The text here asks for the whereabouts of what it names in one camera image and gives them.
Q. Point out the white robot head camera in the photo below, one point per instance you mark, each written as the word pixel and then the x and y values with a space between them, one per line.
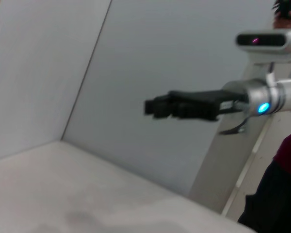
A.
pixel 269 51

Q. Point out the person in maroon shirt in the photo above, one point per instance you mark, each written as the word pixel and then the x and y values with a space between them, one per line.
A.
pixel 281 194

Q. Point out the white robot torso column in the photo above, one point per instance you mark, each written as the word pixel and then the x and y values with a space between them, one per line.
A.
pixel 232 157

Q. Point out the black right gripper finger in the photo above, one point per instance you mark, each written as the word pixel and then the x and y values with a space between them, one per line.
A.
pixel 165 113
pixel 157 103

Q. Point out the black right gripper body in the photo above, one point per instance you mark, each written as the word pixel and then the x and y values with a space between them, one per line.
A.
pixel 201 104

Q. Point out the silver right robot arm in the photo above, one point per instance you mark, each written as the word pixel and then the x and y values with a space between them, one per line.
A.
pixel 276 97

